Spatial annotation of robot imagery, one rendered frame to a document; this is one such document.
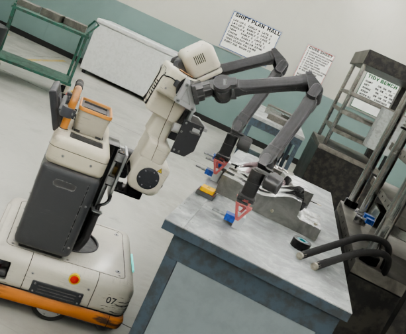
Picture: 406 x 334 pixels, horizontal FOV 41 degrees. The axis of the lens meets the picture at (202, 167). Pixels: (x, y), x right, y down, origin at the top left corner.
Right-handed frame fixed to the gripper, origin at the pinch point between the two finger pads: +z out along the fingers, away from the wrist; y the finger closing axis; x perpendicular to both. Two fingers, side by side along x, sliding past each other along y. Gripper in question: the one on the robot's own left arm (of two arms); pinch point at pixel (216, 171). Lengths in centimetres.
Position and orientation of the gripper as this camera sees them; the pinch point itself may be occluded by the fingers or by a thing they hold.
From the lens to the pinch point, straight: 264.6
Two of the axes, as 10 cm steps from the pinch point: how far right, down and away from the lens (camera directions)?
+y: 1.7, -1.6, 9.7
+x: -9.0, -4.3, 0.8
